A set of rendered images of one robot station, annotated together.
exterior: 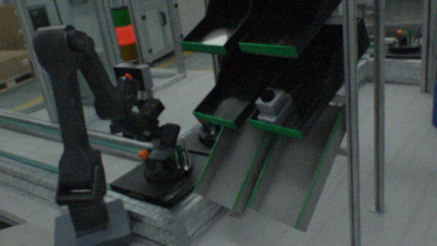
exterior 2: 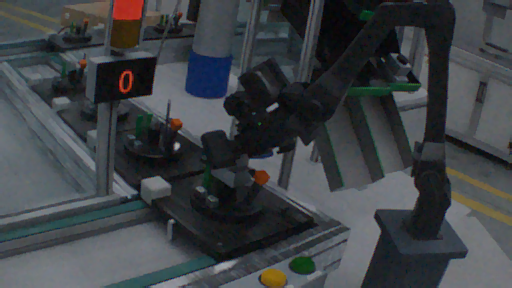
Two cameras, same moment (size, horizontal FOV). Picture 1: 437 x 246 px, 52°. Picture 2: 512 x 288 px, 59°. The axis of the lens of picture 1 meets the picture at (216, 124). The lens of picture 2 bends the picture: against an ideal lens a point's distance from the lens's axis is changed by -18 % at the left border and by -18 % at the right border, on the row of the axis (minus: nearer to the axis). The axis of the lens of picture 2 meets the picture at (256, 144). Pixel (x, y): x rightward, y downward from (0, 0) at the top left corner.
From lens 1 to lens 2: 1.48 m
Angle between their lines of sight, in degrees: 79
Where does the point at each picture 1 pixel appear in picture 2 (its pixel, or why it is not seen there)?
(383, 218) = not seen: hidden behind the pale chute
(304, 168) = (376, 123)
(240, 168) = (342, 145)
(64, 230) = (430, 246)
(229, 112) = (362, 82)
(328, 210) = (302, 178)
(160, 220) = (340, 233)
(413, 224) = not seen: hidden behind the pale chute
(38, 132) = not seen: outside the picture
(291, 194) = (382, 147)
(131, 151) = (88, 221)
